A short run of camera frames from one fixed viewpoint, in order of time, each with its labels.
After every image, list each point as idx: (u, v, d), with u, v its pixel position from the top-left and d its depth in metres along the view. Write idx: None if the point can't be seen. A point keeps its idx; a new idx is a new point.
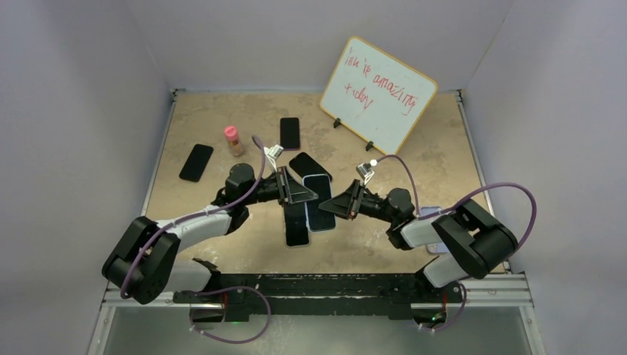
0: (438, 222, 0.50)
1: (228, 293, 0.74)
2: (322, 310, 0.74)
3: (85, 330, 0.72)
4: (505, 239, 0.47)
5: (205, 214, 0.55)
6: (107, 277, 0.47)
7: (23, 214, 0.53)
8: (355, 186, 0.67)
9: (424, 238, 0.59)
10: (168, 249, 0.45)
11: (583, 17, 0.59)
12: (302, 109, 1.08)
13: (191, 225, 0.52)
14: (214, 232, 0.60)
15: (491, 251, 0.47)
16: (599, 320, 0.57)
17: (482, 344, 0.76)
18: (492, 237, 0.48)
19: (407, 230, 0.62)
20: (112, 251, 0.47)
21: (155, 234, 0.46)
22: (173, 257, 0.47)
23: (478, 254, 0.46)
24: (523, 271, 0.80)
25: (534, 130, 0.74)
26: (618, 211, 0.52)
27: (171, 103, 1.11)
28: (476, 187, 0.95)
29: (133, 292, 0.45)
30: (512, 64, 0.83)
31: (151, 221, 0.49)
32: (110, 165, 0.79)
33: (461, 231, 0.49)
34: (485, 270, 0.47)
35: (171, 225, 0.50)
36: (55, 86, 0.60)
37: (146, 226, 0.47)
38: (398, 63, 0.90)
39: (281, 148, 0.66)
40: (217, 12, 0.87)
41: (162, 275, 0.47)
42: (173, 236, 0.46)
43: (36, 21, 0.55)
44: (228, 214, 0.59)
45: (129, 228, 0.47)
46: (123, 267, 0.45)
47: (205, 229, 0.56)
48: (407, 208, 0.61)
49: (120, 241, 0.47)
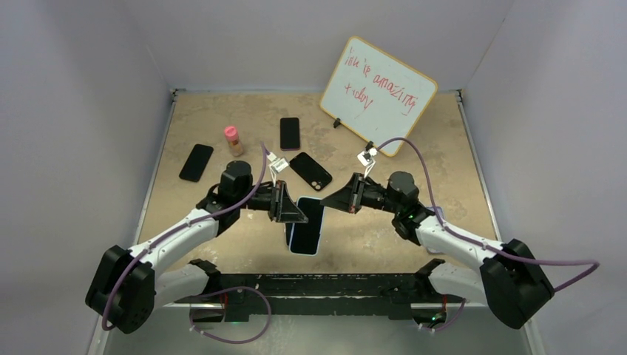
0: (494, 275, 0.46)
1: (228, 293, 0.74)
2: (322, 310, 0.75)
3: (85, 330, 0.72)
4: (546, 294, 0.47)
5: (188, 224, 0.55)
6: (92, 306, 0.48)
7: (24, 212, 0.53)
8: (354, 180, 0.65)
9: (441, 244, 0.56)
10: (143, 281, 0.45)
11: (583, 15, 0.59)
12: (302, 109, 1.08)
13: (168, 246, 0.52)
14: (203, 237, 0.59)
15: (532, 305, 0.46)
16: (601, 320, 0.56)
17: (482, 345, 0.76)
18: (536, 293, 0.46)
19: (423, 230, 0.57)
20: (92, 284, 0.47)
21: (129, 267, 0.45)
22: (151, 283, 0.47)
23: (520, 312, 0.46)
24: None
25: (534, 131, 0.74)
26: (618, 212, 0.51)
27: (171, 103, 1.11)
28: (476, 187, 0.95)
29: (117, 322, 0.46)
30: (511, 64, 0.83)
31: (124, 251, 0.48)
32: (111, 164, 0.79)
33: (512, 287, 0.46)
34: (523, 322, 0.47)
35: (146, 252, 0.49)
36: (55, 85, 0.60)
37: (119, 258, 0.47)
38: (398, 63, 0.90)
39: (286, 163, 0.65)
40: (217, 12, 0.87)
41: (143, 302, 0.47)
42: (147, 266, 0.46)
43: (36, 21, 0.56)
44: (214, 221, 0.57)
45: (102, 261, 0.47)
46: (102, 299, 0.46)
47: (189, 241, 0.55)
48: (410, 192, 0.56)
49: (97, 274, 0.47)
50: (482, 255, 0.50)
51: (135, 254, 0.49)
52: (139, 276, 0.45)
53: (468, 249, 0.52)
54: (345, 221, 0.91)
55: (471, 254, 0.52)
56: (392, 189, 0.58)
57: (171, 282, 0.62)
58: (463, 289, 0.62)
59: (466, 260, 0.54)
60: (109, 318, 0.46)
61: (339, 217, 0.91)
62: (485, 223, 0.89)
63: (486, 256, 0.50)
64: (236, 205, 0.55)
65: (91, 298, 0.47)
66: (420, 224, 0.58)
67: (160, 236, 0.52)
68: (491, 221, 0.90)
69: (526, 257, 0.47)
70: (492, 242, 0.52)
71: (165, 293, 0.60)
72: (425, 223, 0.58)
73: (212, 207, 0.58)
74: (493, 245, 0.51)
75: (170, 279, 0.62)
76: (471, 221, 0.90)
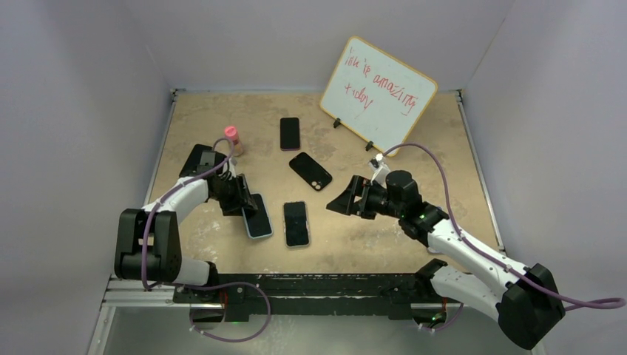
0: (516, 302, 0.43)
1: (228, 292, 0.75)
2: (322, 310, 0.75)
3: (85, 330, 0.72)
4: (557, 315, 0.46)
5: (182, 185, 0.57)
6: (123, 276, 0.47)
7: (24, 213, 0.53)
8: (355, 184, 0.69)
9: (458, 255, 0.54)
10: (171, 222, 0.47)
11: (583, 15, 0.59)
12: (302, 109, 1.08)
13: (177, 199, 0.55)
14: (197, 199, 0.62)
15: (545, 327, 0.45)
16: (600, 319, 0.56)
17: (483, 345, 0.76)
18: (548, 316, 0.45)
19: (437, 237, 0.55)
20: (116, 251, 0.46)
21: (151, 217, 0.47)
22: (177, 228, 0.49)
23: (533, 335, 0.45)
24: (505, 249, 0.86)
25: (534, 131, 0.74)
26: (619, 212, 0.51)
27: (171, 103, 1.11)
28: (475, 187, 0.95)
29: (157, 276, 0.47)
30: (512, 64, 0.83)
31: (137, 210, 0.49)
32: (111, 164, 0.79)
33: (531, 314, 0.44)
34: (533, 345, 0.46)
35: (160, 204, 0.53)
36: (55, 86, 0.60)
37: (136, 215, 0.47)
38: (398, 63, 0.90)
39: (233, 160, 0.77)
40: (217, 12, 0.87)
41: (175, 249, 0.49)
42: (168, 211, 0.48)
43: (35, 21, 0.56)
44: (204, 182, 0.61)
45: (120, 226, 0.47)
46: (134, 261, 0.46)
47: (188, 200, 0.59)
48: (409, 186, 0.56)
49: (120, 239, 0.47)
50: (504, 278, 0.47)
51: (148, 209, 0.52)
52: (165, 220, 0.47)
53: (488, 268, 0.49)
54: (344, 221, 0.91)
55: (491, 274, 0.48)
56: (395, 188, 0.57)
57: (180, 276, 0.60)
58: (460, 296, 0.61)
59: (481, 275, 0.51)
60: (148, 275, 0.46)
61: (339, 216, 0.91)
62: (485, 224, 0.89)
63: (509, 279, 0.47)
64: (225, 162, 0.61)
65: (119, 269, 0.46)
66: (433, 228, 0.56)
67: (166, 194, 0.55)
68: (491, 221, 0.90)
69: (550, 287, 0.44)
70: (515, 264, 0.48)
71: None
72: (439, 229, 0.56)
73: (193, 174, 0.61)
74: (517, 268, 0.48)
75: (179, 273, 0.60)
76: (471, 222, 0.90)
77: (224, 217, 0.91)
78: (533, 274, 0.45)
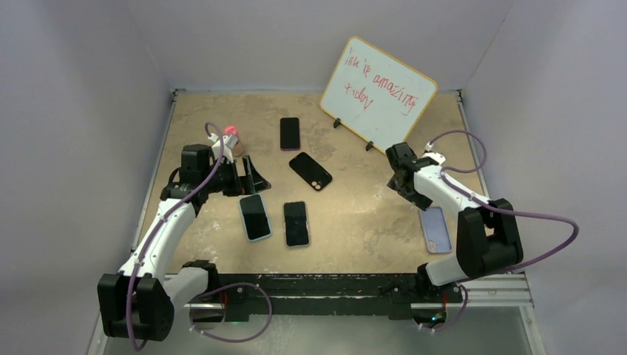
0: (469, 220, 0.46)
1: (228, 292, 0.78)
2: (322, 310, 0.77)
3: (85, 331, 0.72)
4: (514, 257, 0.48)
5: (163, 220, 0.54)
6: (114, 336, 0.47)
7: (23, 214, 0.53)
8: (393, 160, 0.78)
9: (435, 194, 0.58)
10: (153, 291, 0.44)
11: (583, 15, 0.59)
12: (302, 109, 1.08)
13: (157, 248, 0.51)
14: (185, 225, 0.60)
15: (497, 259, 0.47)
16: (600, 319, 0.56)
17: (482, 345, 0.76)
18: (503, 250, 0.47)
19: (421, 175, 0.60)
20: (103, 317, 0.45)
21: (131, 284, 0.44)
22: (163, 290, 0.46)
23: (482, 262, 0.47)
24: (523, 271, 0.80)
25: (534, 130, 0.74)
26: (619, 212, 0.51)
27: (171, 103, 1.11)
28: (476, 187, 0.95)
29: (147, 337, 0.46)
30: (512, 64, 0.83)
31: (117, 275, 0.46)
32: (110, 164, 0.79)
33: (481, 238, 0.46)
34: (479, 275, 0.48)
35: (138, 265, 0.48)
36: (55, 88, 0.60)
37: (114, 283, 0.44)
38: (397, 63, 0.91)
39: (228, 138, 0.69)
40: (217, 12, 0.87)
41: (165, 306, 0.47)
42: (151, 277, 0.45)
43: (35, 23, 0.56)
44: (187, 205, 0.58)
45: (100, 294, 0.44)
46: (122, 325, 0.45)
47: (176, 233, 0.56)
48: (401, 144, 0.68)
49: (103, 306, 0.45)
50: (465, 204, 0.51)
51: (128, 271, 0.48)
52: (146, 290, 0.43)
53: (455, 197, 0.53)
54: (344, 220, 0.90)
55: (456, 201, 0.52)
56: (390, 150, 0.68)
57: (179, 288, 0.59)
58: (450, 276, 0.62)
59: (450, 209, 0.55)
60: (139, 336, 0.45)
61: (339, 216, 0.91)
62: None
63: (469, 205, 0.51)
64: (211, 176, 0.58)
65: (109, 328, 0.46)
66: (420, 169, 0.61)
67: (145, 243, 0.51)
68: None
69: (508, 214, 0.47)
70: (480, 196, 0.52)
71: (177, 297, 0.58)
72: (424, 170, 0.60)
73: (177, 194, 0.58)
74: (480, 197, 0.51)
75: (178, 285, 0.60)
76: None
77: (224, 217, 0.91)
78: (496, 203, 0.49)
